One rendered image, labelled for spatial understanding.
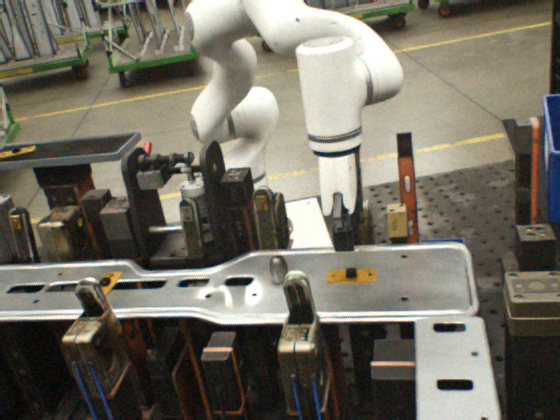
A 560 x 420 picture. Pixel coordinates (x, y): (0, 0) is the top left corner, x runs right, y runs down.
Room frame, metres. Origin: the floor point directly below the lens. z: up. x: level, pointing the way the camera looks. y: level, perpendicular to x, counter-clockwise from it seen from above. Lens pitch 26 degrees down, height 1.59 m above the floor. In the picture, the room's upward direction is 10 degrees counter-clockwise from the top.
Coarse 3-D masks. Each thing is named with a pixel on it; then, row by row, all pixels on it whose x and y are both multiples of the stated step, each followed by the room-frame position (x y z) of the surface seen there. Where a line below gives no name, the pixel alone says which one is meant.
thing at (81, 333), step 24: (72, 336) 0.82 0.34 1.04; (96, 336) 0.83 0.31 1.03; (120, 336) 0.88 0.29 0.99; (72, 360) 0.82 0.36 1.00; (96, 360) 0.81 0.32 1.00; (120, 360) 0.87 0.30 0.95; (96, 384) 0.81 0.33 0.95; (120, 384) 0.84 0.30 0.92; (96, 408) 0.83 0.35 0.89; (120, 408) 0.83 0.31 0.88
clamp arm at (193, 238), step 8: (184, 200) 1.14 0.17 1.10; (192, 200) 1.14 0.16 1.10; (184, 208) 1.13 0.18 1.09; (192, 208) 1.13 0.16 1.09; (184, 216) 1.13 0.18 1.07; (192, 216) 1.13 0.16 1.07; (200, 216) 1.15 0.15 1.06; (184, 224) 1.13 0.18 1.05; (192, 224) 1.13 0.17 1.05; (200, 224) 1.14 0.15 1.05; (184, 232) 1.13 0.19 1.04; (192, 232) 1.13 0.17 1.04; (200, 232) 1.13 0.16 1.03; (184, 240) 1.13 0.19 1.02; (192, 240) 1.12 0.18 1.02; (200, 240) 1.12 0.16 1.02; (192, 248) 1.12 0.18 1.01; (200, 248) 1.12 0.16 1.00
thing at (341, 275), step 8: (328, 272) 0.94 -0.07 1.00; (336, 272) 0.94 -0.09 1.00; (344, 272) 0.94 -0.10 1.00; (352, 272) 0.92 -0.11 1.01; (360, 272) 0.93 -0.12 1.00; (328, 280) 0.92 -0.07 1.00; (336, 280) 0.91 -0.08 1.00; (344, 280) 0.91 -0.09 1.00; (352, 280) 0.91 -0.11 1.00; (360, 280) 0.90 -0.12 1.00; (368, 280) 0.90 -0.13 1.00
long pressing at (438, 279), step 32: (256, 256) 1.05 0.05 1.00; (288, 256) 1.03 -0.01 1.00; (320, 256) 1.01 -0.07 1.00; (352, 256) 0.99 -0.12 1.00; (384, 256) 0.97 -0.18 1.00; (416, 256) 0.95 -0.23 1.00; (448, 256) 0.93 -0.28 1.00; (0, 288) 1.10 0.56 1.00; (160, 288) 1.00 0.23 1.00; (192, 288) 0.98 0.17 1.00; (224, 288) 0.96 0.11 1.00; (256, 288) 0.94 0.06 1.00; (320, 288) 0.90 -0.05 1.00; (352, 288) 0.89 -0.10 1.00; (384, 288) 0.87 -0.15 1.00; (416, 288) 0.85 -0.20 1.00; (448, 288) 0.84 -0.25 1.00; (0, 320) 1.00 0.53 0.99; (32, 320) 0.98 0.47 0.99; (64, 320) 0.96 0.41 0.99; (224, 320) 0.86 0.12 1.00; (256, 320) 0.85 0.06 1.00; (320, 320) 0.82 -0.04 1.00; (352, 320) 0.81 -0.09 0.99; (384, 320) 0.79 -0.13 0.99
